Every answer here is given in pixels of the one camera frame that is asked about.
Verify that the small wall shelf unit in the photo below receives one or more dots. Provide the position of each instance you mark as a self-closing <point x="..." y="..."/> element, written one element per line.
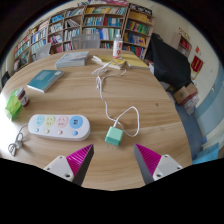
<point x="182" y="44"/>

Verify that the wooden bookshelf unit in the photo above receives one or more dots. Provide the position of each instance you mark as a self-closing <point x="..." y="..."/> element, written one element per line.
<point x="100" y="23"/>

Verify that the dark blue chair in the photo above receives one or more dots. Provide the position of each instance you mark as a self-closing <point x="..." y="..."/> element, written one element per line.
<point x="5" y="79"/>

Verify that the yellow book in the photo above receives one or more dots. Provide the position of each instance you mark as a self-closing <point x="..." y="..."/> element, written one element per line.
<point x="135" y="61"/>

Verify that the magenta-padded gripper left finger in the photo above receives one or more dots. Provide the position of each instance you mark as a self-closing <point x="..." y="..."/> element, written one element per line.
<point x="57" y="166"/>

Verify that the grey mesh chair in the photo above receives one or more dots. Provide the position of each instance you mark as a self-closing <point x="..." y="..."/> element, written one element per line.
<point x="86" y="41"/>
<point x="43" y="51"/>

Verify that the black cloth cover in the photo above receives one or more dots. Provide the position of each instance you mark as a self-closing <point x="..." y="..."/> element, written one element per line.
<point x="170" y="65"/>

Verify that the mint green charger block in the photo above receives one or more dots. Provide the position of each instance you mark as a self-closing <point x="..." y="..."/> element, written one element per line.
<point x="114" y="136"/>

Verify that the white oblong box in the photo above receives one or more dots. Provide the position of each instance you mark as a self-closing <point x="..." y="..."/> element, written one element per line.
<point x="116" y="64"/>

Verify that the white pastel-socket power strip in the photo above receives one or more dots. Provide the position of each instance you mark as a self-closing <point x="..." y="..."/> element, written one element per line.
<point x="60" y="128"/>

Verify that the red wall hanging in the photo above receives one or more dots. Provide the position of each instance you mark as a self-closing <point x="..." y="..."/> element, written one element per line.
<point x="196" y="64"/>

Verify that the grey book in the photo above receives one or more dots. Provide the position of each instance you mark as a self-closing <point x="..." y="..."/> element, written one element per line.
<point x="71" y="59"/>

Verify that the clear bottle with red label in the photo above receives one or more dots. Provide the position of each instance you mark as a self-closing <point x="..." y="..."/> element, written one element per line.
<point x="117" y="48"/>

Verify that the brown cardboard box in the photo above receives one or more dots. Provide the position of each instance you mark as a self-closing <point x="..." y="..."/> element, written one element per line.
<point x="185" y="94"/>

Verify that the teal book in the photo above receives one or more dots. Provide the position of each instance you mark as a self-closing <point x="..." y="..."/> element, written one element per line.
<point x="45" y="80"/>

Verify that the green plastic bag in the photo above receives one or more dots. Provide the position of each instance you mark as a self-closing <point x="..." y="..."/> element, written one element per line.
<point x="12" y="105"/>

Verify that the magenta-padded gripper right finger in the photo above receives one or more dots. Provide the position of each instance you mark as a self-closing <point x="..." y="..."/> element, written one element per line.
<point x="167" y="166"/>

